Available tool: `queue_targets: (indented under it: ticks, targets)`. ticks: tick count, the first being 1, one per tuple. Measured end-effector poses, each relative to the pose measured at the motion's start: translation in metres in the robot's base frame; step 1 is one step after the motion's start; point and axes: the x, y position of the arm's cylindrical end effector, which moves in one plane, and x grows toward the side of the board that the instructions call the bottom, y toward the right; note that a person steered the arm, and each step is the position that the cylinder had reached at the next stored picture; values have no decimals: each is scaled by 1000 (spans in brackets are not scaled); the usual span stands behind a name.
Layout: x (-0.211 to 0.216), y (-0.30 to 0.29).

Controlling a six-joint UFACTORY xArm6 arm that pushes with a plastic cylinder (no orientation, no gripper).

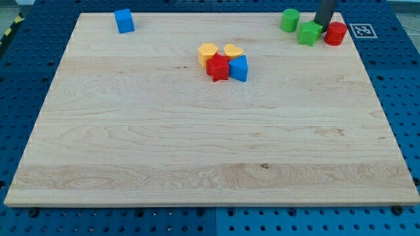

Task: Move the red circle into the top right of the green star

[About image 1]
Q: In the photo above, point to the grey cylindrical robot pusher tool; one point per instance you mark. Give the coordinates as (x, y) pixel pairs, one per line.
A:
(324, 13)

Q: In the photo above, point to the blue triangle block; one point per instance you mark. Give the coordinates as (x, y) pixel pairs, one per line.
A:
(238, 68)

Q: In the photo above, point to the green cylinder block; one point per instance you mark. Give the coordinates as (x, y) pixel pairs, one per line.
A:
(290, 19)

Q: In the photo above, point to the red star block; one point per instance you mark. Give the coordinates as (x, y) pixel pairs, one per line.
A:
(218, 67)

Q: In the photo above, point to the yellow black hazard tape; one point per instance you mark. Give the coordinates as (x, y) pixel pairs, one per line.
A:
(12, 30)

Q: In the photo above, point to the wooden board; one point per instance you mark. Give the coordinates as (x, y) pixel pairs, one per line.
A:
(133, 120)

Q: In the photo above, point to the blue cube block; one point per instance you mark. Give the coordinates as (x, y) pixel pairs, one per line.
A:
(124, 21)

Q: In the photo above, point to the white fiducial marker tag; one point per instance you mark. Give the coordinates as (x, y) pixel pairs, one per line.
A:
(363, 31)

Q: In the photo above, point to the green star block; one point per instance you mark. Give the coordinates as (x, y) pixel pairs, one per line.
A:
(308, 33)

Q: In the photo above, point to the yellow heart block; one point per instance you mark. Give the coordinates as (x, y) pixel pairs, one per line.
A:
(232, 51)

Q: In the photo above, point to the yellow pentagon block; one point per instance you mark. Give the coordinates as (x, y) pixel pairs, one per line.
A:
(205, 52)

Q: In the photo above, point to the red cylinder block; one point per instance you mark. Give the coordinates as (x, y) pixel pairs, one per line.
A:
(335, 34)

